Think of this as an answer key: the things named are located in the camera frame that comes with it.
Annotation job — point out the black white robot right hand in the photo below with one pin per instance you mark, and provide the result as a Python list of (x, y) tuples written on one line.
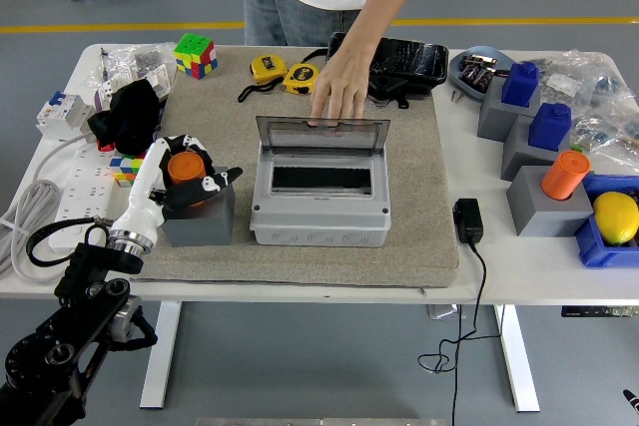
[(633, 398)]

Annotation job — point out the person's left hand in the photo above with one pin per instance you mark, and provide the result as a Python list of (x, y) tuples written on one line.
[(344, 82)]

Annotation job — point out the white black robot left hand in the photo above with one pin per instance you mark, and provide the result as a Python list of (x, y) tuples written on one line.
[(142, 196)]

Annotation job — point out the orange cylinder battery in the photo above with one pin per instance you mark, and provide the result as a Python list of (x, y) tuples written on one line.
[(185, 169), (564, 176)]

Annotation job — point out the grey electrical box clear lid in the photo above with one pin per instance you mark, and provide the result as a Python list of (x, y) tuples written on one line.
[(319, 219)]

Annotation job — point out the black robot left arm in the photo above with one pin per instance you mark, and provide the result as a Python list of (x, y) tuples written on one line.
[(75, 326)]

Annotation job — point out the colourful puzzle cube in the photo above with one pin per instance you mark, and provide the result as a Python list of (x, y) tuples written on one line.
[(194, 54), (127, 169)]

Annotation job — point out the yellow tape measure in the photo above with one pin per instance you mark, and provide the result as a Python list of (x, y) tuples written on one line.
[(268, 68), (301, 79)]

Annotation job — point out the grey block holder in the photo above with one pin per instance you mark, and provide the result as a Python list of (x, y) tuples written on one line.
[(199, 231), (494, 117), (519, 156), (544, 216)]

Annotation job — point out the black plastic tray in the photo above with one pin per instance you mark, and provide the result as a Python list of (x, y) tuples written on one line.
[(419, 62)]

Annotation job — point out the black cloth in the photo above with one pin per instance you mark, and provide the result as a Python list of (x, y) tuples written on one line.
[(127, 117)]

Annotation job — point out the black table control panel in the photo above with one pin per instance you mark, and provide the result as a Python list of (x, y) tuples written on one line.
[(599, 311)]

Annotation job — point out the small metal screws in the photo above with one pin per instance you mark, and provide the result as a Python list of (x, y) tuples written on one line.
[(456, 95)]

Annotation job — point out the white circuit breaker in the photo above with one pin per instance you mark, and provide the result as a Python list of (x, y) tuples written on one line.
[(62, 114)]

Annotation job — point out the blue-grey bowl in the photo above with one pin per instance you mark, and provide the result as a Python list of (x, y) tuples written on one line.
[(461, 83)]

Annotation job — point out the white table leg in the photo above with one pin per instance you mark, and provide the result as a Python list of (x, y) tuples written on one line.
[(516, 361), (160, 356)]

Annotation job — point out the dark small parts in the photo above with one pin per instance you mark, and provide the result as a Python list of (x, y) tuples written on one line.
[(476, 72)]

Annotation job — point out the clear bag with white parts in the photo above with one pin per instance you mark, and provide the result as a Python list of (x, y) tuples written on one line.
[(125, 59)]

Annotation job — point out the blue plastic bin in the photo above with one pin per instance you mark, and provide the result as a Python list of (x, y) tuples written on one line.
[(591, 246)]

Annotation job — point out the grey-brown mat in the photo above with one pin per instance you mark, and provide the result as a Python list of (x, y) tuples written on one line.
[(299, 266)]

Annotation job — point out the blue bottle-shaped block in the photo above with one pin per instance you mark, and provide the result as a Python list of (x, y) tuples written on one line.
[(550, 127), (520, 84)]

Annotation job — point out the yellow lemon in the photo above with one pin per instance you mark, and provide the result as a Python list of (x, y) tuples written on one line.
[(616, 219)]

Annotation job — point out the black power adapter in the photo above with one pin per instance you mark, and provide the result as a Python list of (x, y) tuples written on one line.
[(468, 220)]

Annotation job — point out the small green piece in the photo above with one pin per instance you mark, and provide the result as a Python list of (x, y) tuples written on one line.
[(577, 147)]

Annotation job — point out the clear bags of components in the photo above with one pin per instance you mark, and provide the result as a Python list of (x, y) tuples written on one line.
[(599, 97)]

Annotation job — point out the silver bracket under table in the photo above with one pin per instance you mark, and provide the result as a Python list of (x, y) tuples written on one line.
[(444, 311)]

